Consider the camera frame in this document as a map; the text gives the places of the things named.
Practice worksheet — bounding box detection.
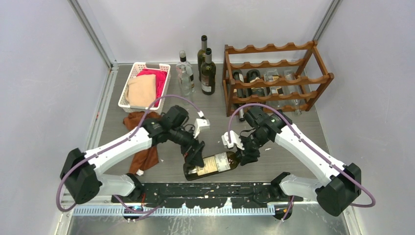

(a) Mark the clear bottle black cap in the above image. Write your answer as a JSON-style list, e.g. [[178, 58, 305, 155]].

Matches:
[[176, 50, 195, 92]]

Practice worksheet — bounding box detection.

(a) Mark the brown wooden wine rack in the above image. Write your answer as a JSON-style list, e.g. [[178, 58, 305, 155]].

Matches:
[[222, 40, 334, 117]]

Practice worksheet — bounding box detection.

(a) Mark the brown bottle gold cap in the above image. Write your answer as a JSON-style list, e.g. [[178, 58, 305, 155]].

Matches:
[[232, 70, 246, 122]]

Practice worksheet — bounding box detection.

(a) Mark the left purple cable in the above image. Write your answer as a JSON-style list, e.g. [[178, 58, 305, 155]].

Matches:
[[55, 94, 205, 222]]

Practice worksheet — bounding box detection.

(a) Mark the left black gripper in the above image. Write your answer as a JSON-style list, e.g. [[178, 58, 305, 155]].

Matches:
[[169, 125, 205, 166]]

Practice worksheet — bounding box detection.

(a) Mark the dark wine bottle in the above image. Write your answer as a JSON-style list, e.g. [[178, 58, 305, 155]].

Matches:
[[184, 151, 240, 181], [197, 35, 208, 74], [201, 48, 216, 95], [246, 70, 268, 98]]

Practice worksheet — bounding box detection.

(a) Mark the dark wine bottle back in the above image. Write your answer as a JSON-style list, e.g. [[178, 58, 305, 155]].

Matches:
[[197, 35, 208, 74]]

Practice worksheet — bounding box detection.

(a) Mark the purple cable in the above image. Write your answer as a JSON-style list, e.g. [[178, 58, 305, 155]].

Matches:
[[227, 103, 377, 221], [55, 94, 205, 222]]

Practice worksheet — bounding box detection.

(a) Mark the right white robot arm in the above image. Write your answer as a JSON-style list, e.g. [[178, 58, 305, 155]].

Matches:
[[231, 106, 362, 216]]

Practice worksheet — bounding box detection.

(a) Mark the pink red cloth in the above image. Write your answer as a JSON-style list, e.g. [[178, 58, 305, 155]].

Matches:
[[136, 69, 167, 104]]

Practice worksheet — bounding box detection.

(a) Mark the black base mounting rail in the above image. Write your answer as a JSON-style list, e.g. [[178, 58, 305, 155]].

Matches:
[[121, 182, 291, 209]]

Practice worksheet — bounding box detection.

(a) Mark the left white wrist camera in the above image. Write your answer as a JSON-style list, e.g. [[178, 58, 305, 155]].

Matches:
[[193, 118, 210, 139]]

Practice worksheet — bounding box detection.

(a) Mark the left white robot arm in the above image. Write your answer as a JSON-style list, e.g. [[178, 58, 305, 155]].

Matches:
[[60, 105, 210, 205]]

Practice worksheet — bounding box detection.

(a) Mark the beige folded cloth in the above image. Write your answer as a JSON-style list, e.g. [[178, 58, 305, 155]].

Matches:
[[126, 74, 157, 107]]

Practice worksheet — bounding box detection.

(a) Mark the dark wine bottle front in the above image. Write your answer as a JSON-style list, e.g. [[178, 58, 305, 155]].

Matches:
[[246, 70, 268, 98]]

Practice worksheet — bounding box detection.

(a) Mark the clear glass wine bottle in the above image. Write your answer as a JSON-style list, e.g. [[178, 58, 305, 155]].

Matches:
[[283, 70, 301, 116]]

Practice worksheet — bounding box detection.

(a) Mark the clear square liquor bottle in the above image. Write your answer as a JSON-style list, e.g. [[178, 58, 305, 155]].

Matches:
[[263, 69, 286, 98]]

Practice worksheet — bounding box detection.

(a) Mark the tall slim clear bottle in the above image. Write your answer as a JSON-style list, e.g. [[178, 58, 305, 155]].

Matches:
[[179, 65, 193, 97]]

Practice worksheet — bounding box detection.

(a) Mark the brown cloth on table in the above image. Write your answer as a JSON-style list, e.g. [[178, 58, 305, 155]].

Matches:
[[123, 111, 159, 174]]

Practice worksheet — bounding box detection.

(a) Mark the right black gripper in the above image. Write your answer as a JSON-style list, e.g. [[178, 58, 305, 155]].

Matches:
[[234, 130, 270, 165]]

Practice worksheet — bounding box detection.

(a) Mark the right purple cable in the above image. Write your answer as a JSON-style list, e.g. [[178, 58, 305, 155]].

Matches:
[[227, 103, 377, 221]]

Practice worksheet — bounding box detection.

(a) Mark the white plastic basket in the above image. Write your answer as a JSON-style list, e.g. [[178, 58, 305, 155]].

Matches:
[[118, 62, 171, 113]]

